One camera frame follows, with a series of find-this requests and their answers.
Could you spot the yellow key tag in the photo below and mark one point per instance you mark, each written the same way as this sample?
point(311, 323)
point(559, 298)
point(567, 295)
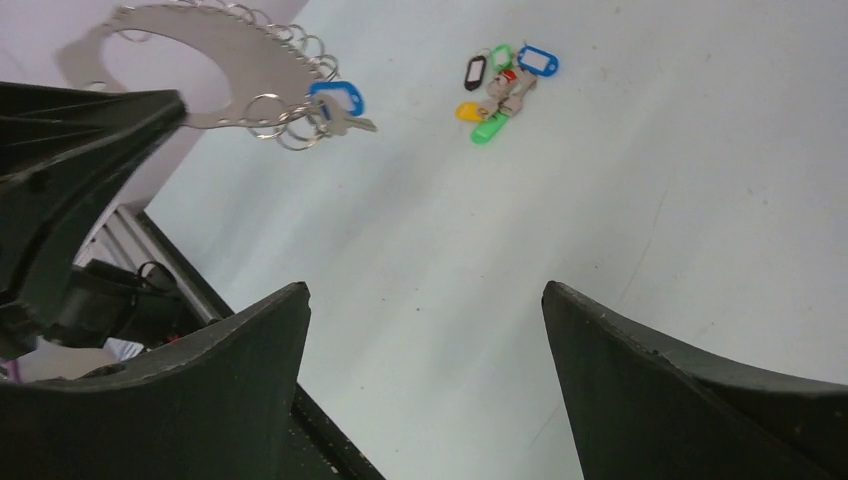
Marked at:
point(469, 111)

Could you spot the black key tag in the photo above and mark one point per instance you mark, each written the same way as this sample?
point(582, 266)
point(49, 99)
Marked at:
point(475, 71)

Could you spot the light green key tag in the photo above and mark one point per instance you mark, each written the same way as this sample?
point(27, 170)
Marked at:
point(487, 129)

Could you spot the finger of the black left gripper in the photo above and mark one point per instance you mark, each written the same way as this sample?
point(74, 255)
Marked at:
point(65, 153)

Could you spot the green key tag in pile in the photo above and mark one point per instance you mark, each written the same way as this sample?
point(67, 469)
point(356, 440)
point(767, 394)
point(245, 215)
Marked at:
point(501, 57)

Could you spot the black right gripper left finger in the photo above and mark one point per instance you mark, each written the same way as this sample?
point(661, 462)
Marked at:
point(94, 427)

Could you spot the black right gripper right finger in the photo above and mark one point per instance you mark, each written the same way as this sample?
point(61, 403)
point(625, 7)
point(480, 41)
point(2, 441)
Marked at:
point(644, 405)

